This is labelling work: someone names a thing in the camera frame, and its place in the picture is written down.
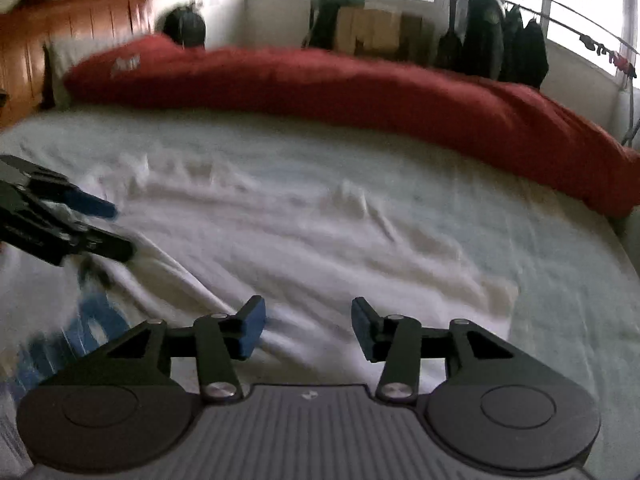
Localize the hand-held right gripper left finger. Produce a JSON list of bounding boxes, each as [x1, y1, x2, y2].
[[82, 295, 267, 403]]

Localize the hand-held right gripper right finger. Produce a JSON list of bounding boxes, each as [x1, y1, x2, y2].
[[351, 296, 526, 403]]

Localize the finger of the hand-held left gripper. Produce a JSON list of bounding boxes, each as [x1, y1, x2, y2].
[[45, 225, 136, 262], [27, 175, 118, 218]]

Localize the white printed sweatshirt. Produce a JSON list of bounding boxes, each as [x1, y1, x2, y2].
[[0, 152, 518, 480]]

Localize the grey pillow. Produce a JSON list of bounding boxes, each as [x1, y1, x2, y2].
[[44, 37, 113, 110]]

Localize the wooden headboard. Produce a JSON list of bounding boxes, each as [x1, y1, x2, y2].
[[0, 0, 153, 128]]

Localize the black round bag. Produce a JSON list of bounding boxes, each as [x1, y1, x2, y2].
[[162, 4, 207, 52]]

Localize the red duvet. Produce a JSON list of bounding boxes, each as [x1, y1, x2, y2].
[[64, 34, 640, 220]]

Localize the cardboard boxes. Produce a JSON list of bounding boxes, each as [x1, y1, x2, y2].
[[334, 6, 427, 58]]

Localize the dark green metal stand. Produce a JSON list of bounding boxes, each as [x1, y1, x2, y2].
[[301, 0, 373, 52]]

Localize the dark hanging jackets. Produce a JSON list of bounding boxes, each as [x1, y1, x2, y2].
[[437, 0, 551, 90]]

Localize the metal drying rack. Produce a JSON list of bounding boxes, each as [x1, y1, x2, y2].
[[442, 0, 640, 148]]

